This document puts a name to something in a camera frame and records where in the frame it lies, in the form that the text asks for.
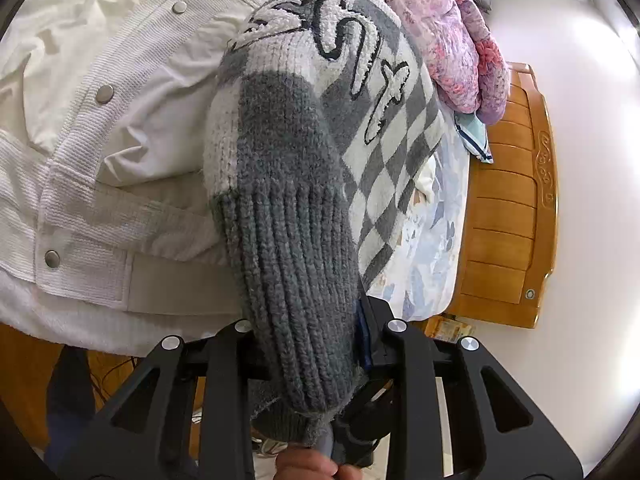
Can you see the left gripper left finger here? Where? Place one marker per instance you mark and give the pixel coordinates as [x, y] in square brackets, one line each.
[182, 414]

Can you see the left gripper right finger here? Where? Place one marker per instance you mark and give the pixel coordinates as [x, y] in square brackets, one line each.
[457, 394]

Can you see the grey white checkered cardigan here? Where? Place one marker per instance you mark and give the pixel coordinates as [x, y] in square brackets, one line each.
[323, 116]

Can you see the person's hand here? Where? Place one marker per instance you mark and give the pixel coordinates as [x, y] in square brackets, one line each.
[309, 464]

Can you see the near wooden bedside table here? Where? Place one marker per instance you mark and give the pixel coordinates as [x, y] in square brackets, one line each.
[447, 329]

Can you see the floral bed sheet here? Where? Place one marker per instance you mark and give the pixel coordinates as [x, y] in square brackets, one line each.
[418, 281]

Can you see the white fuzzy bed blanket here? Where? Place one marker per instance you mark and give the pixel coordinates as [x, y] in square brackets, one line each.
[80, 324]

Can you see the wooden bed headboard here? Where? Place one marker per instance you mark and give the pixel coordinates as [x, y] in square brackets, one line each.
[509, 233]

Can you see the blue striped pillow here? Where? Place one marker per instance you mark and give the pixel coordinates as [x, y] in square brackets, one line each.
[474, 136]

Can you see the purple floral duvet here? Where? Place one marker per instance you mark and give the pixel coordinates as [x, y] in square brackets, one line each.
[460, 54]

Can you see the white jacket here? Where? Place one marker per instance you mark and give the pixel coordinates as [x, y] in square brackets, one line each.
[103, 117]

